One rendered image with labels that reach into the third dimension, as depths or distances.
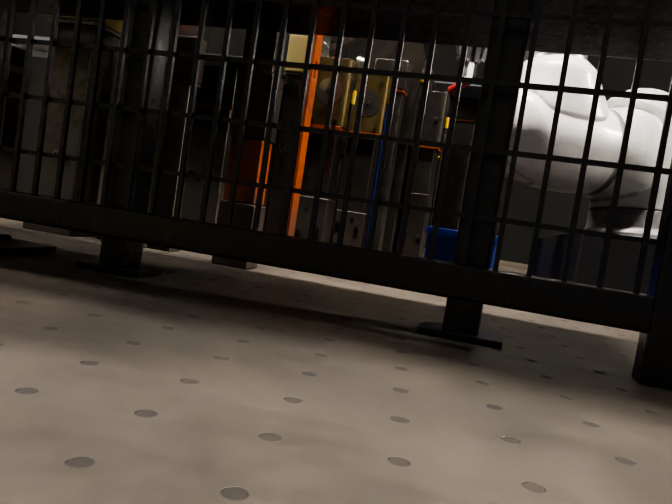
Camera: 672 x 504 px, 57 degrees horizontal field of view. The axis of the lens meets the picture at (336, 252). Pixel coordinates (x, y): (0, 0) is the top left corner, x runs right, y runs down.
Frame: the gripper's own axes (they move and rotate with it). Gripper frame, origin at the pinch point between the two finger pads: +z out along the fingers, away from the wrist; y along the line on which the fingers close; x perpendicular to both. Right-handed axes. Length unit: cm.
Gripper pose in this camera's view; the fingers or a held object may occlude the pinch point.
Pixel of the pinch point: (467, 76)
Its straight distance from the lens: 180.9
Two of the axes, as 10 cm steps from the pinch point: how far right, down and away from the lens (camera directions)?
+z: -1.5, 9.9, 0.6
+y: -9.7, -1.4, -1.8
